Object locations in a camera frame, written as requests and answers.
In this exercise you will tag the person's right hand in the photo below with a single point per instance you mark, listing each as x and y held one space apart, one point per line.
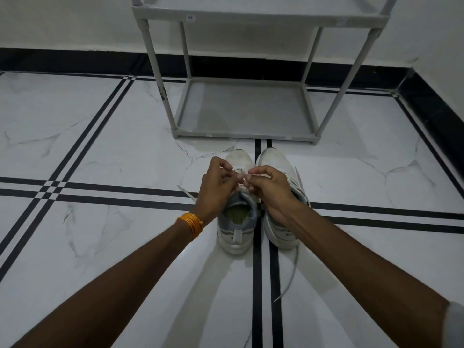
275 193

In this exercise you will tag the person's left hand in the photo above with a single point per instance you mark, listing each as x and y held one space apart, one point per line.
212 192

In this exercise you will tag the person's left thumb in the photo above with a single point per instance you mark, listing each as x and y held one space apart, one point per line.
232 179

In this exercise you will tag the person's right thumb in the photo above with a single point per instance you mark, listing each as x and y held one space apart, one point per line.
252 183

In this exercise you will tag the person's left forearm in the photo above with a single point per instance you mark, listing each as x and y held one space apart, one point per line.
108 289

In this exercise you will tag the person's right forearm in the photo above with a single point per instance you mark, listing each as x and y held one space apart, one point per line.
362 279

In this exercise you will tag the white grey sneaker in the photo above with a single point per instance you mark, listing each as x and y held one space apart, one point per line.
237 237
281 235

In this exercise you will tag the orange thread wristband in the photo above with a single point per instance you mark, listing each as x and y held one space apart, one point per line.
191 224

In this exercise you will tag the grey plastic shoe rack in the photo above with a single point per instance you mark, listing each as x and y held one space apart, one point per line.
246 105

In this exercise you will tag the white sleeve cuff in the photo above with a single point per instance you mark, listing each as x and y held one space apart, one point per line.
455 326

